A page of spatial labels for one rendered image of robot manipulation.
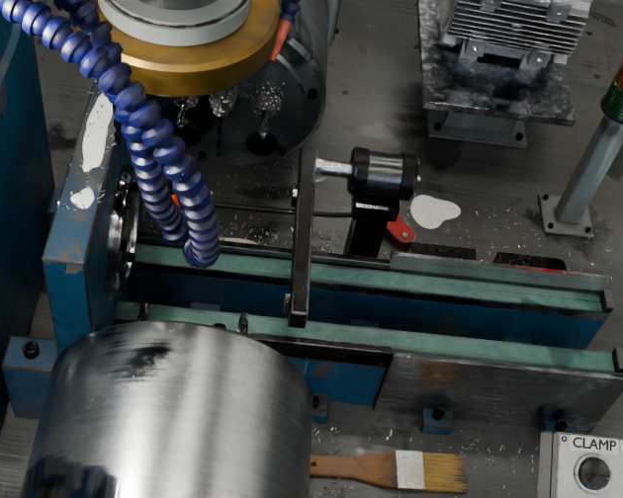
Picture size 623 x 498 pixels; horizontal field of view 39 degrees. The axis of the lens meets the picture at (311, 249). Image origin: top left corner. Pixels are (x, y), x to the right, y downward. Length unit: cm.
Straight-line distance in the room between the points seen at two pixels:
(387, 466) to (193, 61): 59
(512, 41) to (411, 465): 67
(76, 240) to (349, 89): 81
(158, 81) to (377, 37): 98
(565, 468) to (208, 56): 50
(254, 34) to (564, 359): 59
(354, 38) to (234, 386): 103
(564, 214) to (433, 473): 50
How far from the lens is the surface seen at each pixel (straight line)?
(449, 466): 115
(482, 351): 111
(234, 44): 76
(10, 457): 113
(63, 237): 86
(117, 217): 95
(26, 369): 105
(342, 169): 110
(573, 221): 145
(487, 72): 148
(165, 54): 74
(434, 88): 141
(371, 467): 112
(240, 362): 76
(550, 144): 157
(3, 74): 98
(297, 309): 95
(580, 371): 112
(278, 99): 111
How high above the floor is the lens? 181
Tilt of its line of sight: 51 degrees down
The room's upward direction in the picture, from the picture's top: 12 degrees clockwise
